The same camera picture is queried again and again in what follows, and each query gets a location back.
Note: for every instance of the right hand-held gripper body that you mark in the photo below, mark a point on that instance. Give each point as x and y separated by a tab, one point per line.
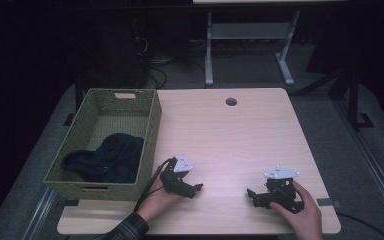
280	190

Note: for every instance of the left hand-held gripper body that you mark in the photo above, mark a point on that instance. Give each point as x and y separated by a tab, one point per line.
172	180

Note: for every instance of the dark navy cloth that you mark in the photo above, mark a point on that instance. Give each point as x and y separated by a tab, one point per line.
113	160

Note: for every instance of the green woven basket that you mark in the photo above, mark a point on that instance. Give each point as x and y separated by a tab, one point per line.
80	133

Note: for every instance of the person's left hand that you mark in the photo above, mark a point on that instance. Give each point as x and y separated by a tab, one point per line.
155	203

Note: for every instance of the person's right hand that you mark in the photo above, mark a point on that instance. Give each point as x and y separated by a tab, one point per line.
308	220

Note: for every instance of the grey tape strip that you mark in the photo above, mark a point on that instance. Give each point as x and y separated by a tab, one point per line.
328	202

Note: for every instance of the black metal stand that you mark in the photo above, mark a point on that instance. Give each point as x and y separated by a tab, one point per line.
354	100

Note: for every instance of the silver metal floor rail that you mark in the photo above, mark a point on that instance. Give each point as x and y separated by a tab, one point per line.
373	166
41	213

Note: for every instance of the white metal desk frame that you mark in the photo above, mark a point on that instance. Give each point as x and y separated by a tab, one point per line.
246	31

